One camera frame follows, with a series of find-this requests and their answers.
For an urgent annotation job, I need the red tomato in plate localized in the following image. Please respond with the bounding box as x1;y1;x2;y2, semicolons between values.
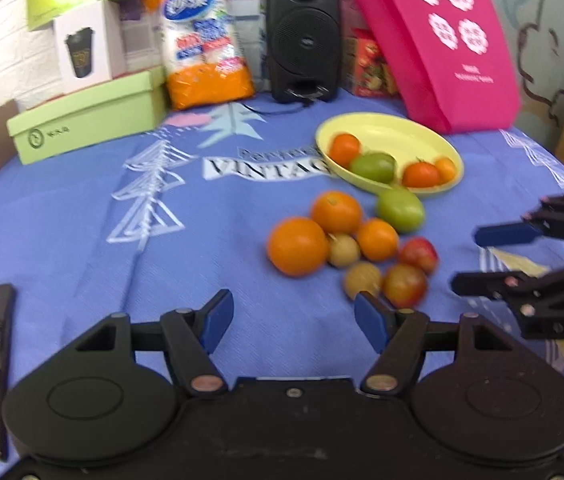
402;159;441;189

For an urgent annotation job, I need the red printed box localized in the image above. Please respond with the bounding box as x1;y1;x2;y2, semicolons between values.
342;27;399;99

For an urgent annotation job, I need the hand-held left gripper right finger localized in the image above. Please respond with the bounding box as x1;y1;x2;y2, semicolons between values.
354;291;519;396

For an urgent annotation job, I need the small orange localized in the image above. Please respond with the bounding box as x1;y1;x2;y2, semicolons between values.
434;157;458;184

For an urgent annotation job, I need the large orange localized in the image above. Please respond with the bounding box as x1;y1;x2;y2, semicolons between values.
267;216;331;277

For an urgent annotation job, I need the small tan fruit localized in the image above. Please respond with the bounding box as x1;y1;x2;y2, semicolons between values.
328;234;361;268
344;261;383;300

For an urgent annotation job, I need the red apple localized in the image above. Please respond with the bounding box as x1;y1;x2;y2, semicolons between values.
398;237;439;275
382;263;429;309

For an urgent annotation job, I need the green round fruit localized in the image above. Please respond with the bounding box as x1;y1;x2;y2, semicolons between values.
376;187;425;233
350;152;397;184

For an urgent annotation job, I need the yellow plate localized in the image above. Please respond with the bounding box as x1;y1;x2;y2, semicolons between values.
315;113;464;196

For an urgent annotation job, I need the pink bag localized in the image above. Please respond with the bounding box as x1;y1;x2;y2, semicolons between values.
334;0;521;135

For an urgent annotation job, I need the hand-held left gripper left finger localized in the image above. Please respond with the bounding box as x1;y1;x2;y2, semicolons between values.
74;289;235;399

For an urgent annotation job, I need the black speaker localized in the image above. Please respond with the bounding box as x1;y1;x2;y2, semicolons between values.
267;0;341;104

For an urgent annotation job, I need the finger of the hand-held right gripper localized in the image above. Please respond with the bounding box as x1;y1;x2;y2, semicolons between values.
451;255;564;340
472;193;564;251

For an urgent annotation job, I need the blue printed tablecloth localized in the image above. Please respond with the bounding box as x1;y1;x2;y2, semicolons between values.
0;87;564;480

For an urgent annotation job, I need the orange white snack packet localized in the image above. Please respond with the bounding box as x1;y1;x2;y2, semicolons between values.
144;0;256;111

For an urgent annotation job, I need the green shoebox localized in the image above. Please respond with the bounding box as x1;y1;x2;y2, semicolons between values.
6;67;169;166

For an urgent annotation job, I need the black speaker cable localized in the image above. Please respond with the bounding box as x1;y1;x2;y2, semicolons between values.
239;91;330;117

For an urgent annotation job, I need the white box with cup picture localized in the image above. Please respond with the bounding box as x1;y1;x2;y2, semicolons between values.
52;0;127;95

